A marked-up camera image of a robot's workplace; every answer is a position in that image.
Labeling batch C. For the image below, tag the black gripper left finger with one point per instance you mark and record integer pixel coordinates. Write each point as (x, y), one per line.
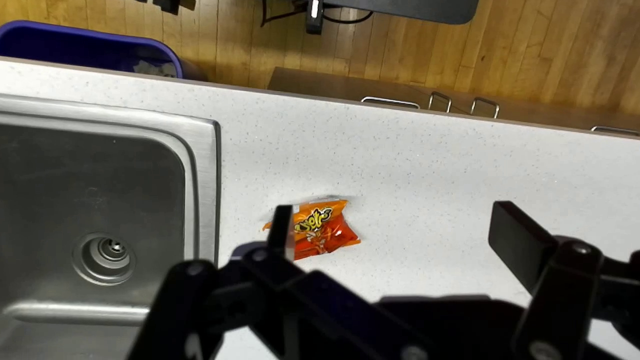
(313, 306)

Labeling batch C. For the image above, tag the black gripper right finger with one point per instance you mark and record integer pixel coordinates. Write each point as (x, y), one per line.
(566, 281)

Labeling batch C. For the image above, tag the orange cheetos snack bag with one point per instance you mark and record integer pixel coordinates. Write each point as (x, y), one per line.
(326, 233)

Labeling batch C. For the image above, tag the round metal sink drain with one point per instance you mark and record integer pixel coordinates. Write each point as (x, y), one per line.
(102, 259)

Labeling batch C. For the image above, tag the stainless steel double sink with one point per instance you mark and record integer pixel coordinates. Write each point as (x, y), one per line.
(81, 186)

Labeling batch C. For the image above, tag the wooden base cabinet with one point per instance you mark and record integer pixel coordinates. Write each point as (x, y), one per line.
(333, 83)

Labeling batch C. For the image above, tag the black office chair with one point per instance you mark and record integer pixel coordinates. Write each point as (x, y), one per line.
(413, 9)

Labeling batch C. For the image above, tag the blue plastic bin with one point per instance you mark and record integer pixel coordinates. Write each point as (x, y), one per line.
(73, 47)

